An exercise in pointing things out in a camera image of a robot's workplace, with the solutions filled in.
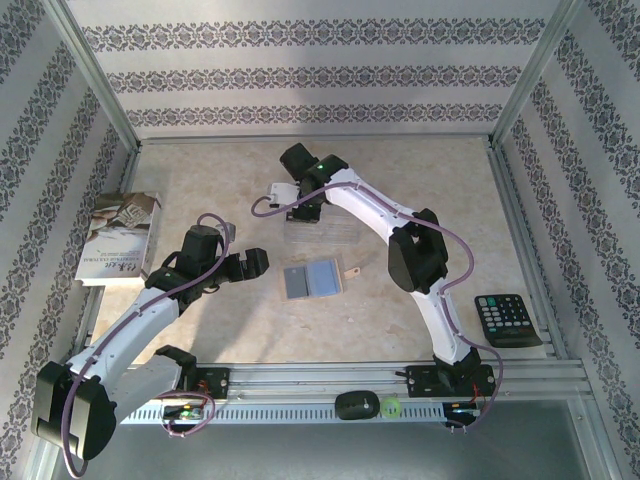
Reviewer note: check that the black oval device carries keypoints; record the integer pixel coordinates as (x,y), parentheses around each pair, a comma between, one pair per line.
(355,406)

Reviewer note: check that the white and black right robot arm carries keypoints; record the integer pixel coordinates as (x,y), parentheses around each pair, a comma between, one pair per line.
(370,210)

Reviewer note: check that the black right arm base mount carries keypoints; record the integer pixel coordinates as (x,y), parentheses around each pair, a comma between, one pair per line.
(420,382)

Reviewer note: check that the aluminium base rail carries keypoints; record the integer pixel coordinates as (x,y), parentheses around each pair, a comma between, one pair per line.
(310,372)

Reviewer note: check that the grey metal panel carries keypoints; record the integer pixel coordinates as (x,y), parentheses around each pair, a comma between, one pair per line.
(300,450)

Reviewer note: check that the small circuit board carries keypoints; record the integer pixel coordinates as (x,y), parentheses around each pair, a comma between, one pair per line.
(462,411)
(186,414)

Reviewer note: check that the aluminium frame crossbar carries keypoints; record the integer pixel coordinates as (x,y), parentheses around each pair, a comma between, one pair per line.
(315,140)

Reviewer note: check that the aluminium frame post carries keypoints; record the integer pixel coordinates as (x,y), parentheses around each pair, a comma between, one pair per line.
(95,70)
(534,70)

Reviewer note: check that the beige card holder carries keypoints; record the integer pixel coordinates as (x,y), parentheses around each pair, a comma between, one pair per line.
(325,277)

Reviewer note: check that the aluminium side rail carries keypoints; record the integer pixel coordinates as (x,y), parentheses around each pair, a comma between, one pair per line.
(128,172)
(520,225)

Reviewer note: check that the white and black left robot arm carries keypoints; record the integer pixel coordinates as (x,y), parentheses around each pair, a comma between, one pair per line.
(125,330)

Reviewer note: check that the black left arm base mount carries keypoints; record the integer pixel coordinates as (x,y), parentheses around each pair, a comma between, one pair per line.
(220,382)

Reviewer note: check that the white paperback book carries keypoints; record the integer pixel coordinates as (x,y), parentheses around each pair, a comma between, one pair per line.
(120,235)

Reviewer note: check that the black calculator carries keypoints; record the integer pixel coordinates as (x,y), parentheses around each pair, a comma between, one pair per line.
(507,320)

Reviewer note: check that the clear acrylic card stand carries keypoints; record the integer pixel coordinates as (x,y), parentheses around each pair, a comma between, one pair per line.
(340,230)

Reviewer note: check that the blue VIP card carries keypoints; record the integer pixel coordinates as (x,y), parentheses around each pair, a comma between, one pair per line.
(296,281)

